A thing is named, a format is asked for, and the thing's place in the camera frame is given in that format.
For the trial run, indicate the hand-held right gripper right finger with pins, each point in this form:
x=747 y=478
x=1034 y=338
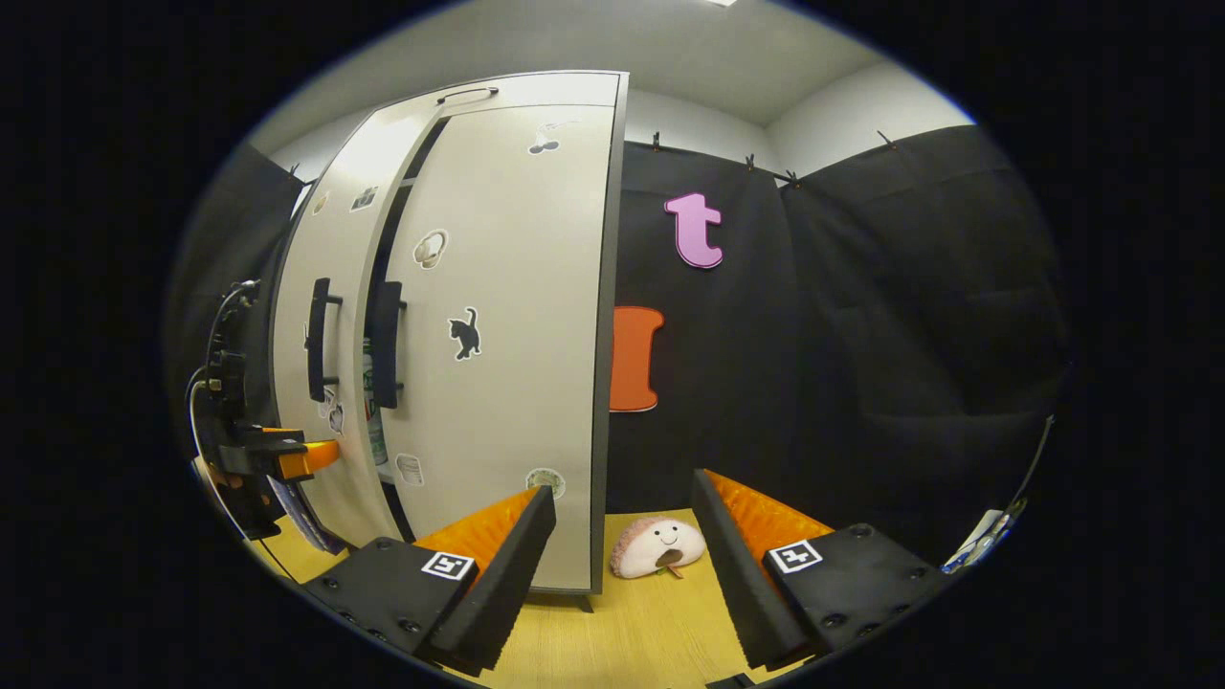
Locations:
x=737 y=584

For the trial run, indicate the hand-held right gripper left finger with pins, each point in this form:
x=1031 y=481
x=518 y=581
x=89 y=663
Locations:
x=502 y=593

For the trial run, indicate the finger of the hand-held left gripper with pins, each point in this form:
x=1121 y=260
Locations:
x=306 y=459
x=254 y=507

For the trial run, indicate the white cabinet door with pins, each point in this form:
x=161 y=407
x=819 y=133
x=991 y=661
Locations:
x=517 y=431
x=345 y=239

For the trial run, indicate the printed blue paper bag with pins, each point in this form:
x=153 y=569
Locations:
x=306 y=522

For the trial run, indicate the pink white plush toy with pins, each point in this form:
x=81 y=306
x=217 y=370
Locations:
x=651 y=545

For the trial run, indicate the white blue plastic packet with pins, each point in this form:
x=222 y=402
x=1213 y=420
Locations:
x=986 y=536

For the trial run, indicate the black backdrop cloth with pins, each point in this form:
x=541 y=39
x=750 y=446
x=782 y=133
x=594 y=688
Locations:
x=861 y=335

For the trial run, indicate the white and grey cabinet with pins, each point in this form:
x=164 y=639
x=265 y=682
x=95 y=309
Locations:
x=574 y=89

